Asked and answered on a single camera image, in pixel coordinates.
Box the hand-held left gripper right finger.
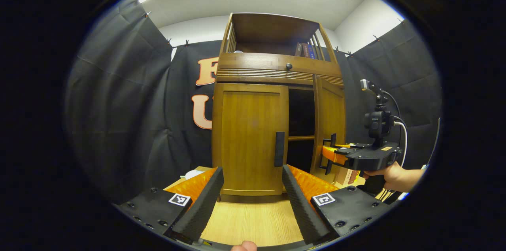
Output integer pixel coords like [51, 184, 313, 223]
[281, 164, 392, 245]

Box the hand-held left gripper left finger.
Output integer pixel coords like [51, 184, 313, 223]
[112, 166, 225, 245]

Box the wooden cabinet door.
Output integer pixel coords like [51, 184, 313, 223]
[310, 74, 347, 184]
[212, 83, 289, 197]

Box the wooden double-door shoe cabinet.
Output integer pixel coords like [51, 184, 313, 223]
[211, 13, 347, 203]

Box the white and red book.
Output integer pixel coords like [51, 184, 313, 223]
[336, 168, 366, 187]

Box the wooden drawer with black knob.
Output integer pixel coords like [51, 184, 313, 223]
[217, 53, 344, 85]

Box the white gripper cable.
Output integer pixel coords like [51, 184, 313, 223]
[393, 121, 408, 168]

